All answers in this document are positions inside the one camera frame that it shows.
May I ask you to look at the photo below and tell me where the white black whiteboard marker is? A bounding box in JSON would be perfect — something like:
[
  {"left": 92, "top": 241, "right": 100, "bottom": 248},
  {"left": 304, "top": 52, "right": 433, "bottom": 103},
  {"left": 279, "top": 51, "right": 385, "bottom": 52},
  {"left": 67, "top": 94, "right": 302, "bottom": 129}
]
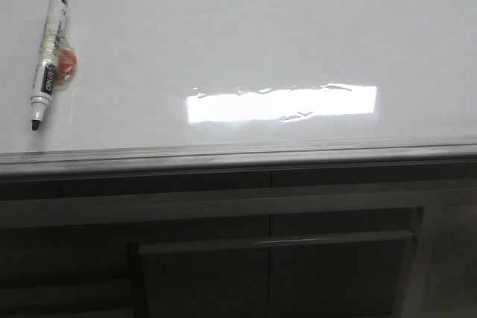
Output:
[{"left": 31, "top": 0, "right": 78, "bottom": 131}]

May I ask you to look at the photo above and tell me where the white whiteboard with metal frame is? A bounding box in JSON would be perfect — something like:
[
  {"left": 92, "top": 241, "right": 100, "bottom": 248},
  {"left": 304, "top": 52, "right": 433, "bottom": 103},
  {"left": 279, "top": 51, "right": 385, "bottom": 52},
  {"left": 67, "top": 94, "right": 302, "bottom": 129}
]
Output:
[{"left": 1, "top": 0, "right": 476, "bottom": 181}]

